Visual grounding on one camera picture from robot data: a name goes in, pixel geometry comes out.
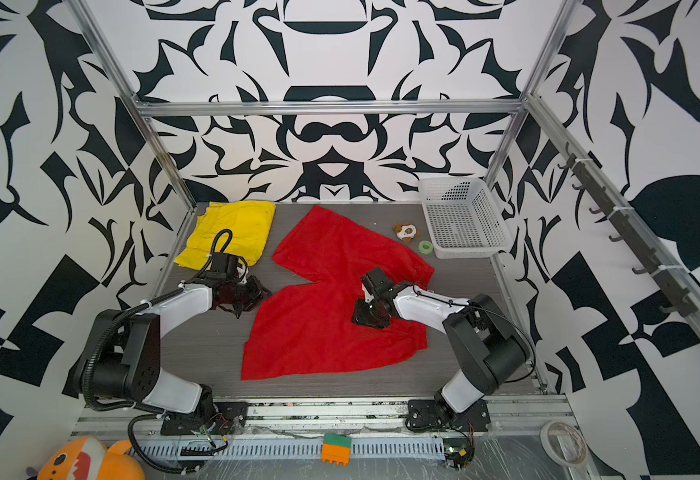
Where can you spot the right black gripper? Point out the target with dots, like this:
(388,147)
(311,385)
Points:
(360,316)

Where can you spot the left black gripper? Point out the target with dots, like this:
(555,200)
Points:
(258,294)

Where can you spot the yellow shorts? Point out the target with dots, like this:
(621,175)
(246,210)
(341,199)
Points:
(250,223)

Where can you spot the red shorts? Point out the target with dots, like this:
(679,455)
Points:
(308,329)

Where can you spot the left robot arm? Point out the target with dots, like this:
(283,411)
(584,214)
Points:
(120,366)

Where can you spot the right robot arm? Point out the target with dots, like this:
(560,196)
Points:
(488,347)

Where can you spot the green tape roll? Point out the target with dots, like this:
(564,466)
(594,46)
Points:
(425,247)

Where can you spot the brown white plush toy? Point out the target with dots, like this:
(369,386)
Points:
(406,233)

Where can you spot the white plastic basket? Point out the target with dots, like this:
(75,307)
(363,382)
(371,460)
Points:
(463,218)

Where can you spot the orange green toy block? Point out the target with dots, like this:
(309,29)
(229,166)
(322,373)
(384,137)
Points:
(336,450)

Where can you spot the green circuit board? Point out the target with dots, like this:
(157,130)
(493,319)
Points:
(458,456)

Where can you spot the orange shark plush toy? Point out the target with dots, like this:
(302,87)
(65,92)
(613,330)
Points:
(87,458)

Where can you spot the clear tape roll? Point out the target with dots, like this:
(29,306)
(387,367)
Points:
(564,444)

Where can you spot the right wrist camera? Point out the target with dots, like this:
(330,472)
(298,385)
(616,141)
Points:
(368,297)

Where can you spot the white slotted cable duct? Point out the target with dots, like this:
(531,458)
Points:
(246,449)

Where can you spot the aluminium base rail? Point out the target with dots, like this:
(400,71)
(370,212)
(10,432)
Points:
(383,415)

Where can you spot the grey wall hook rack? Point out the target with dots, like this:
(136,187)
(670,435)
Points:
(632,231)

